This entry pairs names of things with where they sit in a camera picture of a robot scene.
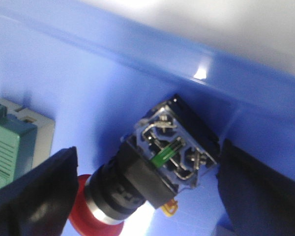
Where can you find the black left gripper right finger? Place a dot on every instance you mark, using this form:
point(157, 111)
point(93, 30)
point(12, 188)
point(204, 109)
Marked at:
point(258, 200)

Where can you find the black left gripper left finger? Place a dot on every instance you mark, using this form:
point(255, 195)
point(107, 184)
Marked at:
point(39, 202)

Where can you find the red emergency stop button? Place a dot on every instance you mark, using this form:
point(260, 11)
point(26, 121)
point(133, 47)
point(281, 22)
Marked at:
point(168, 151)

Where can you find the green terminal block module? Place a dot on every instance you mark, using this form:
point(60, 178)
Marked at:
point(25, 140)

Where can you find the blue plastic tray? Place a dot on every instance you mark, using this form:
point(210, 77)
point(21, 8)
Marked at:
point(96, 74)

